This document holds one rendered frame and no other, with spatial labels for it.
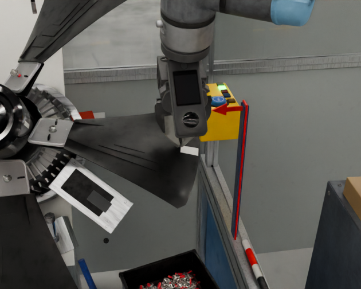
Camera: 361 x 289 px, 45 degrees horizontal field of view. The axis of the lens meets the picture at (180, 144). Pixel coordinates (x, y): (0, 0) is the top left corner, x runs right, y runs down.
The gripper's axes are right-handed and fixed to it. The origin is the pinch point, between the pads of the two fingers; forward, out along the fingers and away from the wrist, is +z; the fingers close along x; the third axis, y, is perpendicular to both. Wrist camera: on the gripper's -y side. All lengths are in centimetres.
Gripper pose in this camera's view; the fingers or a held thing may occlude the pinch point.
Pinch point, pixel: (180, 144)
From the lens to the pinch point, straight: 75.7
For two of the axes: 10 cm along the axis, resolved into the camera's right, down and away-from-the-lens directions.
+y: -1.5, -7.4, 6.6
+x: -9.9, 0.7, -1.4
